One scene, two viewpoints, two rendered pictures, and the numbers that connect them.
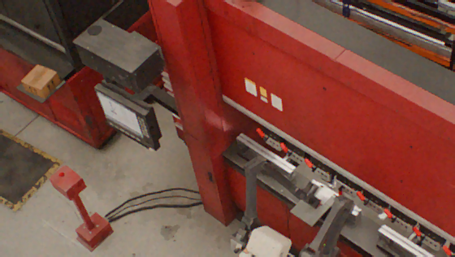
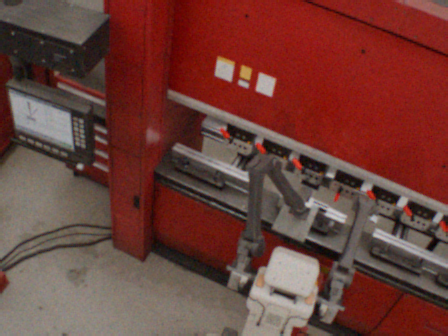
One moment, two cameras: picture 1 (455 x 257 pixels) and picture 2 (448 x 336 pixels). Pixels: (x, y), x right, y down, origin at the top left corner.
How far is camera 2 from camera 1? 2.27 m
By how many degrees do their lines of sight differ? 20
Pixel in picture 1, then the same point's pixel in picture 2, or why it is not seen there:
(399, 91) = not seen: outside the picture
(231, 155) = (167, 171)
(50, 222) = not seen: outside the picture
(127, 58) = (70, 29)
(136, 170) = (22, 208)
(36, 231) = not seen: outside the picture
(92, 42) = (12, 14)
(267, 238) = (298, 262)
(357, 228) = (342, 238)
